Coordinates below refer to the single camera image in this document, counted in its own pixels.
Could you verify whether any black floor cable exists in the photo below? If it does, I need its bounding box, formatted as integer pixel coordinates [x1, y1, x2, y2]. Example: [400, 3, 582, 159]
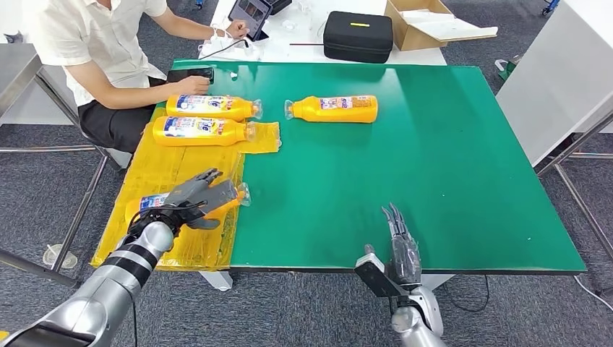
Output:
[442, 275, 490, 314]

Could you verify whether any white table foot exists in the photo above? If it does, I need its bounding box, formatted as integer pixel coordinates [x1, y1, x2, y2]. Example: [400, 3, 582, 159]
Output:
[421, 274, 455, 292]
[200, 270, 234, 292]

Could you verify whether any brown cardboard box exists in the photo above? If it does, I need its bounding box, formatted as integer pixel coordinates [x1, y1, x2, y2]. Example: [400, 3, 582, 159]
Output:
[385, 0, 499, 53]

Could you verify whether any white floor cable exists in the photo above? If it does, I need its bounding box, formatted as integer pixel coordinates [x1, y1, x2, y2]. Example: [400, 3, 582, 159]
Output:
[573, 276, 613, 313]

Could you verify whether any person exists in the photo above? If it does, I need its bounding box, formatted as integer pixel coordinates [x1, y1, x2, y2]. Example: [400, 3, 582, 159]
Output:
[21, 0, 250, 154]

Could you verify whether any black right camera bracket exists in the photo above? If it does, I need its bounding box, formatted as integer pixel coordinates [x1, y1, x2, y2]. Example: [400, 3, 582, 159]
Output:
[354, 260, 411, 300]

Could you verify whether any person's right hand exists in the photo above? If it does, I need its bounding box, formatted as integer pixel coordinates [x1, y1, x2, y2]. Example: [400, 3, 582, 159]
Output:
[174, 75, 212, 97]

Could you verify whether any yellow taped cardboard mat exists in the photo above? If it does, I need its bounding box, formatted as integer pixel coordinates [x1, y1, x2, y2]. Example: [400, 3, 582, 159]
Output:
[90, 106, 282, 273]

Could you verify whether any person's left hand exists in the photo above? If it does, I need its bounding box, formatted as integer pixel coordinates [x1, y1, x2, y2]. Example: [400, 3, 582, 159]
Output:
[225, 20, 250, 40]

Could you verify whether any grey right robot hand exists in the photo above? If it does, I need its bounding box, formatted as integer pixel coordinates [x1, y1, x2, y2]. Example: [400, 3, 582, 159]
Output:
[363, 203, 424, 290]

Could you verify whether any black zipped case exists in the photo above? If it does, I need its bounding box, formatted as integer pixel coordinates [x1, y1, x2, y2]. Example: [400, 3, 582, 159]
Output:
[323, 11, 395, 64]

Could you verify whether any white sheet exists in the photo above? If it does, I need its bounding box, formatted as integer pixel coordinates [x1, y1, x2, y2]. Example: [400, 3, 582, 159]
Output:
[401, 9, 499, 42]

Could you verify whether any white table with metal legs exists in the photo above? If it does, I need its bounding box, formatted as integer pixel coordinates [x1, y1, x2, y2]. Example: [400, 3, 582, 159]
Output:
[495, 0, 613, 262]

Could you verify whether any clear plastic cup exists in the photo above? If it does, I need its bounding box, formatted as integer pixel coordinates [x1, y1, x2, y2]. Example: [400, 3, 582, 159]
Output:
[42, 244, 79, 269]

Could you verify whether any black tablet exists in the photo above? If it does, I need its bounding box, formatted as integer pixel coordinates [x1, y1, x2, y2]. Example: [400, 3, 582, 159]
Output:
[228, 0, 274, 42]

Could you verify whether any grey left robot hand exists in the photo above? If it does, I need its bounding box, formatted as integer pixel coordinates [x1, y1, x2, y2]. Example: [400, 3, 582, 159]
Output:
[163, 167, 241, 231]

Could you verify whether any orange detergent bottle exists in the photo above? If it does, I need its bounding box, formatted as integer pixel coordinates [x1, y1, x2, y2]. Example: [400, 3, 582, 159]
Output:
[152, 116, 257, 147]
[166, 93, 263, 123]
[283, 95, 379, 124]
[125, 181, 252, 223]

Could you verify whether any black smartphone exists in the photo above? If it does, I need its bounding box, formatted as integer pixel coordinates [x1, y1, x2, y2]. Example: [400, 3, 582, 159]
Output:
[166, 67, 215, 84]

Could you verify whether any white power strip with cables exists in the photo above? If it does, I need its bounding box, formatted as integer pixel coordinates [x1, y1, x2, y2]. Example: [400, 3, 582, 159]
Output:
[198, 27, 263, 61]

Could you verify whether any green white floor object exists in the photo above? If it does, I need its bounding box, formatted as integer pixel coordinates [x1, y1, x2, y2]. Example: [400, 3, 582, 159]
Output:
[494, 56, 523, 82]

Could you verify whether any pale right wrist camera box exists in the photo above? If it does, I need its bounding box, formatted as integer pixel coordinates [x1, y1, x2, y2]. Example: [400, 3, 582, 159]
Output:
[356, 252, 385, 270]

